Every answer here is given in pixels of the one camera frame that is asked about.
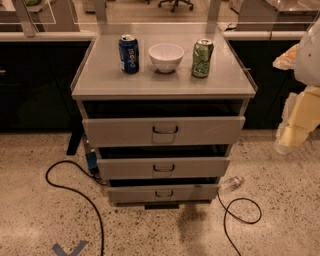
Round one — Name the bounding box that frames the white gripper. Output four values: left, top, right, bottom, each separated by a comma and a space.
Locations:
273, 45, 320, 154

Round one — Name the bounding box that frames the grey bottom drawer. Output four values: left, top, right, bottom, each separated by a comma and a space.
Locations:
107, 184, 218, 204

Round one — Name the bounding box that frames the grey drawer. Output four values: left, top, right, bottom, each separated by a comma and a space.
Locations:
107, 184, 218, 204
97, 157, 230, 180
83, 116, 245, 147

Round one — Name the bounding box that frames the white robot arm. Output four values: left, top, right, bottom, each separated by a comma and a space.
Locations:
273, 19, 320, 154

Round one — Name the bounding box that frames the grey top drawer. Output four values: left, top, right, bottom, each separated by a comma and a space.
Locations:
83, 116, 245, 147

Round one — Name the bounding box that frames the grey drawer cabinet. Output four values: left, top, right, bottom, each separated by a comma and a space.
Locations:
72, 23, 256, 206

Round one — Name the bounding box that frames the grey middle drawer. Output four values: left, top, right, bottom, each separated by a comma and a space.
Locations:
97, 157, 230, 180

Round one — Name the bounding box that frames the green soda can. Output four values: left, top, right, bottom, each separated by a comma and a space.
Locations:
192, 38, 214, 78

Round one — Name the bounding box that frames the white bowl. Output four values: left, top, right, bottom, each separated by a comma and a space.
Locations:
148, 43, 184, 74

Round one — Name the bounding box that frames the black office chair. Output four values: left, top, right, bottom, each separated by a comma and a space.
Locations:
157, 0, 194, 13

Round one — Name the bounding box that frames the clear plastic bottle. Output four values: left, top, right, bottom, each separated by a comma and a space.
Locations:
219, 176, 245, 194

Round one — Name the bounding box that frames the blue Pepsi can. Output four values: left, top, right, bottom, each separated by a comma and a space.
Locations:
118, 34, 139, 74

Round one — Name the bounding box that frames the blue power adapter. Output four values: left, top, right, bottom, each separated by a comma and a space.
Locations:
85, 151, 99, 175

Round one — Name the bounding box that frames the black cable left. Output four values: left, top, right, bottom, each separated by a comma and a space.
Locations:
45, 160, 107, 256

